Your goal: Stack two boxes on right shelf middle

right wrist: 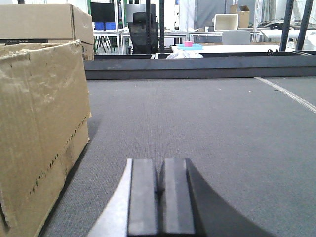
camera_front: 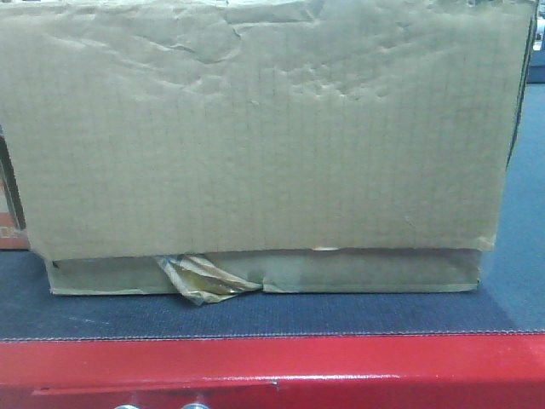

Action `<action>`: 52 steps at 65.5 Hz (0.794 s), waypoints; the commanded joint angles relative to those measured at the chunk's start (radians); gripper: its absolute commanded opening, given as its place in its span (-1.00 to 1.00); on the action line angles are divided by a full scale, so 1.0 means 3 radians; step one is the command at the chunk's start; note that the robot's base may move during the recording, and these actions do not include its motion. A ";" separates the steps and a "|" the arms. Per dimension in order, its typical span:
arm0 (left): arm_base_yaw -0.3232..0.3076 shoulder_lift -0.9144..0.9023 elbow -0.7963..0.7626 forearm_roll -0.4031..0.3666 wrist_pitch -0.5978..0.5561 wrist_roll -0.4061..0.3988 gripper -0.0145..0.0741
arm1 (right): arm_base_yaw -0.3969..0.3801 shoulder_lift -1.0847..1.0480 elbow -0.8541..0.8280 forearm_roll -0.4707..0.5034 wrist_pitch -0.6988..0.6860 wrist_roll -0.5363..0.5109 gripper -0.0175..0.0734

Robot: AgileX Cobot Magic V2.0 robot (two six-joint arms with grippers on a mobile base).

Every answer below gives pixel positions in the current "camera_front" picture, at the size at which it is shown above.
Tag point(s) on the large brown cardboard box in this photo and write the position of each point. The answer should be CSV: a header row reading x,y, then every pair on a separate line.
x,y
311,146

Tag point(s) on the crumpled clear packing tape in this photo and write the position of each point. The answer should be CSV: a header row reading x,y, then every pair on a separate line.
x,y
200,281

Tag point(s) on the orange printed cardboard box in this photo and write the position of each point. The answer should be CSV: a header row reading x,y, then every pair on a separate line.
x,y
13,223

